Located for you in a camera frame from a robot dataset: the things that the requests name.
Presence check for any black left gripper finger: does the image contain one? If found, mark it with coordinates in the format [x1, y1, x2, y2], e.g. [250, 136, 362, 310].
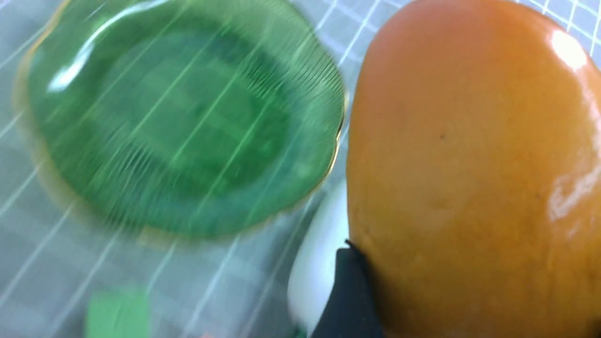
[310, 240, 384, 338]

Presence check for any white radish with leaves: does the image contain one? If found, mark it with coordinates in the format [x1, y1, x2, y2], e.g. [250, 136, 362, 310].
[287, 179, 348, 338]

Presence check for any orange yellow mango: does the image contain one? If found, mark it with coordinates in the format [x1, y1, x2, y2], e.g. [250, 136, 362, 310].
[346, 0, 600, 338]

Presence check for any green foam cube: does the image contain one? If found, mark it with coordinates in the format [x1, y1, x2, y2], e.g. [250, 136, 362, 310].
[84, 290, 151, 338]

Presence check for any green glass leaf plate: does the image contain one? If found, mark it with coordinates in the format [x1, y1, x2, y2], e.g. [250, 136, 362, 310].
[14, 0, 348, 239]

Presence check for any grey checkered tablecloth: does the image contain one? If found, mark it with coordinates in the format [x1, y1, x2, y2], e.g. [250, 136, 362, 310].
[1, 0, 600, 338]

